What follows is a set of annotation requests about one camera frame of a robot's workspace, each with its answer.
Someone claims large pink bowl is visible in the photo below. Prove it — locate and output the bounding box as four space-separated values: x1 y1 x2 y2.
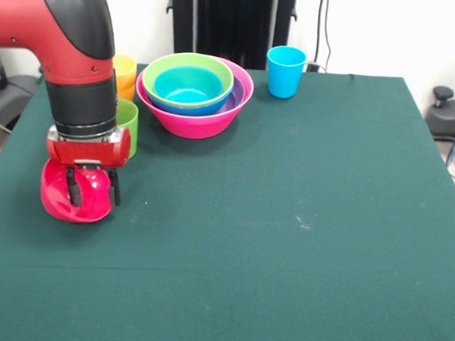
132 54 256 143

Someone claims blue cup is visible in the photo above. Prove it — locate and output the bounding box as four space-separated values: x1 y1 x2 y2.
264 45 308 100

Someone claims grey pedestal foot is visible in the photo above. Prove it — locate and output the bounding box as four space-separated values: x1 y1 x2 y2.
425 85 455 140
0 60 52 134

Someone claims green bowl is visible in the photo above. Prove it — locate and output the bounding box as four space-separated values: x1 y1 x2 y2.
140 50 236 109

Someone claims yellow cup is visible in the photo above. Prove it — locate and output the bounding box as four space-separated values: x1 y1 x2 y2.
110 54 138 89

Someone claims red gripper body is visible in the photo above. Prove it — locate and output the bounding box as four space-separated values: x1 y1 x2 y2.
45 123 134 170

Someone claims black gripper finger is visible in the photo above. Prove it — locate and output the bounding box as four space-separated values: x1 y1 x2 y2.
106 167 122 208
63 165 86 208

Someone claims small pink bowl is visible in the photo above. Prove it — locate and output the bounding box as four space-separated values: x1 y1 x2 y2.
38 158 114 225

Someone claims dark green tablecloth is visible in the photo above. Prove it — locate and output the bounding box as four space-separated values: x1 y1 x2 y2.
0 57 455 341

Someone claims purple bowl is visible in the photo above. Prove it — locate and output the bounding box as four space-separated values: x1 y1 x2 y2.
214 77 247 118

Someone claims large blue bowl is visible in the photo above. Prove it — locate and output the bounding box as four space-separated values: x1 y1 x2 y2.
144 79 235 118

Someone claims black hanging cable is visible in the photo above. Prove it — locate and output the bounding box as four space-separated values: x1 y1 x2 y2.
306 0 335 74

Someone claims small translucent blue bowl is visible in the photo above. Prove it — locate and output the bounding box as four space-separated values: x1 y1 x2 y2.
152 64 224 106

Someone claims orange cup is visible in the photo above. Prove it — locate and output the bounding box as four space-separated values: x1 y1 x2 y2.
115 81 137 103

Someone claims green cup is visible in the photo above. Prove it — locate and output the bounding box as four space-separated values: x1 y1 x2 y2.
113 98 140 161

